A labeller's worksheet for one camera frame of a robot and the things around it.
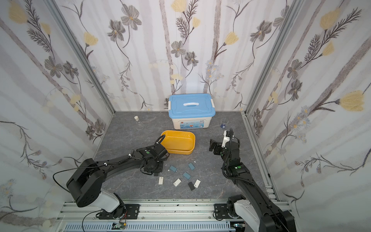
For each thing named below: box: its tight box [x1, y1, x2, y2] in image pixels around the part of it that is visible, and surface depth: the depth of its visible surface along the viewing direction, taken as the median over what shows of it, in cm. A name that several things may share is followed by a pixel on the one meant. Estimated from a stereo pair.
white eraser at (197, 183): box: [193, 178, 201, 189], surface depth 85 cm
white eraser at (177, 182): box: [172, 177, 182, 188], surface depth 85 cm
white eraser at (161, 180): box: [158, 176, 164, 185], surface depth 86 cm
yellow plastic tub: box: [160, 130, 196, 156], surface depth 101 cm
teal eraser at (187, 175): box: [183, 172, 192, 180], surface depth 88 cm
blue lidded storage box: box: [168, 93, 216, 130], surface depth 103 cm
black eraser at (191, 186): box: [187, 181, 196, 191], surface depth 85 cm
